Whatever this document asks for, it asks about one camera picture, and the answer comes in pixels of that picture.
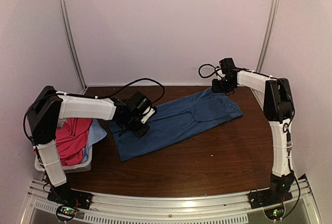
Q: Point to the dark blue polo shirt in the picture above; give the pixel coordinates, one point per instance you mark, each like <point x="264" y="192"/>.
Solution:
<point x="176" y="121"/>

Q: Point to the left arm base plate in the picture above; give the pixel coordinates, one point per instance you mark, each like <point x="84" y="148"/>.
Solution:
<point x="75" y="199"/>

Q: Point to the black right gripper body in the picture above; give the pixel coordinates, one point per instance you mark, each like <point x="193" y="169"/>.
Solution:
<point x="224" y="87"/>

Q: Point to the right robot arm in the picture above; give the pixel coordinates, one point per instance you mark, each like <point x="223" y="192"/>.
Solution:
<point x="278" y="108"/>

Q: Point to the aluminium front rail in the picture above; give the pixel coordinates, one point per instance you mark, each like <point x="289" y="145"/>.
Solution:
<point x="227" y="208"/>

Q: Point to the circuit board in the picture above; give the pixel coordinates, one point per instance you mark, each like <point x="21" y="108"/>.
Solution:
<point x="274" y="213"/>
<point x="65" y="213"/>

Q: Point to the left aluminium frame post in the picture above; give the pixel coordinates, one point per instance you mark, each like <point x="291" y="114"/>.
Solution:
<point x="71" y="44"/>

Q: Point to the left circuit board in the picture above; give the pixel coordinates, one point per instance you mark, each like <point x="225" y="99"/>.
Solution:
<point x="65" y="213"/>

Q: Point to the light blue garment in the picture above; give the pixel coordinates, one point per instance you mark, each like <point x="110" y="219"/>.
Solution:
<point x="90" y="132"/>

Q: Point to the white plastic laundry basket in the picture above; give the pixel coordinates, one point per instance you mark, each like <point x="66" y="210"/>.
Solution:
<point x="77" y="167"/>

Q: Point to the right circuit board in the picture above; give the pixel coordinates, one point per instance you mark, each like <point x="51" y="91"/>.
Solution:
<point x="274" y="213"/>

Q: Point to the right aluminium frame post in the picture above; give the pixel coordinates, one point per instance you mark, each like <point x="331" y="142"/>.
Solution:
<point x="274" y="6"/>

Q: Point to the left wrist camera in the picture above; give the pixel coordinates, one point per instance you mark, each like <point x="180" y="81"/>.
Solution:
<point x="149" y="112"/>

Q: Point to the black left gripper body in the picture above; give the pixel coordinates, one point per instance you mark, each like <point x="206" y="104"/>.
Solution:
<point x="132" y="126"/>

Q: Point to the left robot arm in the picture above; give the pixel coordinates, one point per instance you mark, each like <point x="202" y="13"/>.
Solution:
<point x="51" y="106"/>

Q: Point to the aluminium frame post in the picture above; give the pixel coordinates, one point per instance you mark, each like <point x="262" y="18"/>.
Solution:
<point x="274" y="6"/>
<point x="71" y="44"/>

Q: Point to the red garment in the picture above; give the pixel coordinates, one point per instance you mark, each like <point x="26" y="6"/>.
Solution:
<point x="72" y="141"/>

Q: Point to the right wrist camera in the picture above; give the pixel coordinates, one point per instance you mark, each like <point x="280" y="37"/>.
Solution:
<point x="218" y="71"/>

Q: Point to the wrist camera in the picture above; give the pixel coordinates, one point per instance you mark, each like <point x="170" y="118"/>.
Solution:
<point x="149" y="112"/>
<point x="218" y="71"/>

